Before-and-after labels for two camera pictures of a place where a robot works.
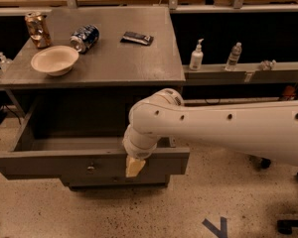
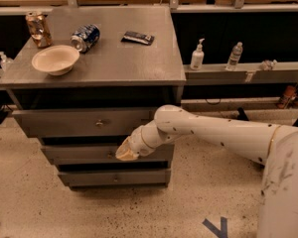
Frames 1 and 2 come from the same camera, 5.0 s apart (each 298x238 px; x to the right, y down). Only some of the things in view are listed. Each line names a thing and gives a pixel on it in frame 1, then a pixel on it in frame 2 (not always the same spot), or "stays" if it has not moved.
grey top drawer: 53,155 -> 82,123
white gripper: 139,150 stays
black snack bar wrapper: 137,39 stays
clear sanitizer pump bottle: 4,61 stays
